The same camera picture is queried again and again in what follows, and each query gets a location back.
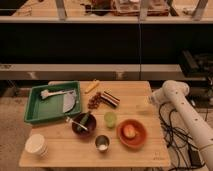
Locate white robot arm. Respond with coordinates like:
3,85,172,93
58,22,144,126
149,80,213,171

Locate green plastic cup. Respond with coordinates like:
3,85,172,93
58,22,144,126
104,112,117,128

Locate small metal cup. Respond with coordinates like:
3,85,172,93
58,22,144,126
95,135,110,152

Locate orange bowl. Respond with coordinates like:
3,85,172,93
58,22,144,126
116,119,147,149

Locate black device on shelf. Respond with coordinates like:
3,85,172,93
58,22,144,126
179,50,213,77

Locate brown grape bunch toy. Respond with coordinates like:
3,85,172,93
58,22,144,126
87,92,101,109

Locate yellow banana toy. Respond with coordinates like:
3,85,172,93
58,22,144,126
85,80,100,94

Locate green vegetable in bowl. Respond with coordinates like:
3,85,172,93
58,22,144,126
77,113,90,131

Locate dark brown bowl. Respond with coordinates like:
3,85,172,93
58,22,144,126
72,113,97,138

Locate metal spoon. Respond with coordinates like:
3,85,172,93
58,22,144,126
66,117,89,131

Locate white brush in tray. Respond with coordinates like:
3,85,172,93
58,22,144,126
40,90,73,99

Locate green plastic tray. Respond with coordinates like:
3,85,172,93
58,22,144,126
24,81,82,124

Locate black cables on floor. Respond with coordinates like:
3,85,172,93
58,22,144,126
158,99,204,169

